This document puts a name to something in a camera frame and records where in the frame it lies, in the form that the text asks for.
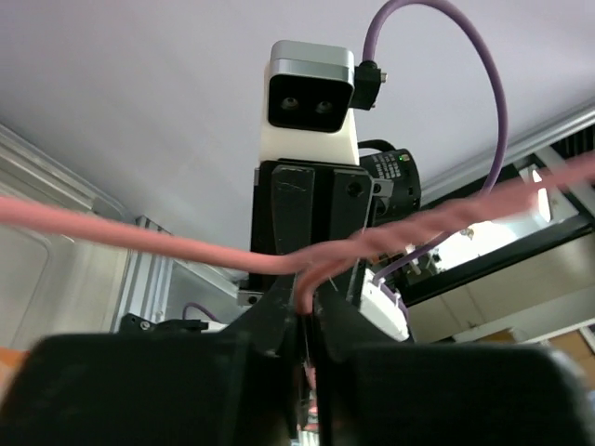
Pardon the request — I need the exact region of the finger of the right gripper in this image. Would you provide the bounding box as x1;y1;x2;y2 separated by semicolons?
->
330;169;372;240
271;164;315;255

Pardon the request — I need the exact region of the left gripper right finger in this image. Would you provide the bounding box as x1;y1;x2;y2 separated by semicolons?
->
312;284;594;445

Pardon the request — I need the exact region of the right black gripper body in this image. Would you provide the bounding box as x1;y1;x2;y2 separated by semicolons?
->
236;158;396;308

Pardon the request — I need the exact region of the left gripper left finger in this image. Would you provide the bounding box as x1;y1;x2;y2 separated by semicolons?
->
1;276;299;445

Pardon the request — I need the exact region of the pink hanger with orange trousers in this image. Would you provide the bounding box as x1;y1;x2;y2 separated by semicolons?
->
1;153;594;315

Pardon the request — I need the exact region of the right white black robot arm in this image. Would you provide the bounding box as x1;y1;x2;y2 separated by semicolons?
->
125;139;420;341

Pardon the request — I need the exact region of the clear plastic bin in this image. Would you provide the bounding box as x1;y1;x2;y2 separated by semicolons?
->
1;128;132;348

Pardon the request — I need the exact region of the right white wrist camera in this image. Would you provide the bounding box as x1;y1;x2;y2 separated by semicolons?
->
258;40;359;165

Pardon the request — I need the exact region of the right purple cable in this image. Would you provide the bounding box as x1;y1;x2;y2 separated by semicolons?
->
350;0;509;298

